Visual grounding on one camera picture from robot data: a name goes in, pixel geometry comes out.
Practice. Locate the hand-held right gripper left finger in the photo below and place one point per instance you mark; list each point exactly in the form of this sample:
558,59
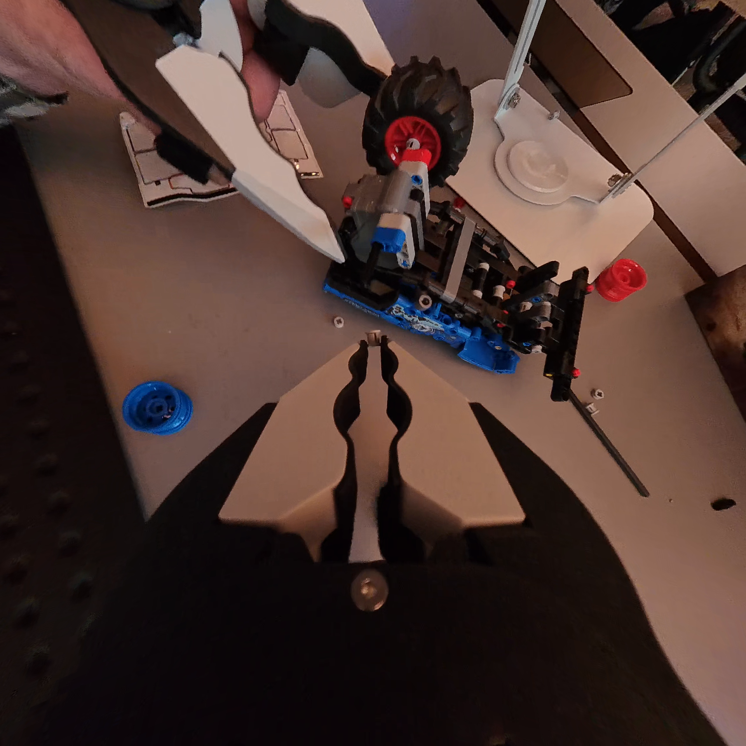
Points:
291,460

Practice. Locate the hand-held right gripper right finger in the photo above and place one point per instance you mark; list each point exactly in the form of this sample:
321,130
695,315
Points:
460,460

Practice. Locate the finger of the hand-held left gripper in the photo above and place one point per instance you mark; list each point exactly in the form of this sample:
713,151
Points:
349,29
250,145

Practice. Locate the black toy wheel red rim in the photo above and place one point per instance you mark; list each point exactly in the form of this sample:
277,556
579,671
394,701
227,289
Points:
431,93

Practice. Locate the toy brick monster truck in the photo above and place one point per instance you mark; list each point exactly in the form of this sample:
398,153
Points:
466,280

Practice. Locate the person's left forearm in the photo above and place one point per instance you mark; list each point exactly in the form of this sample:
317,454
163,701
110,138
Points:
23,105

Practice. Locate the grey desk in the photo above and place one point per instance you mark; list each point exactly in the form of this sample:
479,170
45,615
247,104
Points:
233,326

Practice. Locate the person's left hand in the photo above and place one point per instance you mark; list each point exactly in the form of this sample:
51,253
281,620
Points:
46,41

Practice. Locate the white sticker sheet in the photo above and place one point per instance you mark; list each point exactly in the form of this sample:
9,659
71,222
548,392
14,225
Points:
157,175

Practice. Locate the blue toy wheel rim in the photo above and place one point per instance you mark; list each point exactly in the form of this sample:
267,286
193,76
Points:
157,408

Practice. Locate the long black axle rod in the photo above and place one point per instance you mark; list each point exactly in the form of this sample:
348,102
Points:
612,449

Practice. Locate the white base metal stand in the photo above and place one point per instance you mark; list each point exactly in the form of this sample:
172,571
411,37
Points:
583,233

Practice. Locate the tiny black stud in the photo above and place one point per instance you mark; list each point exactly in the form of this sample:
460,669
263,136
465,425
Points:
724,504

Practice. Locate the printed toy truck box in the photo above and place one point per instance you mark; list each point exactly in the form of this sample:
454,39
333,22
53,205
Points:
722,326

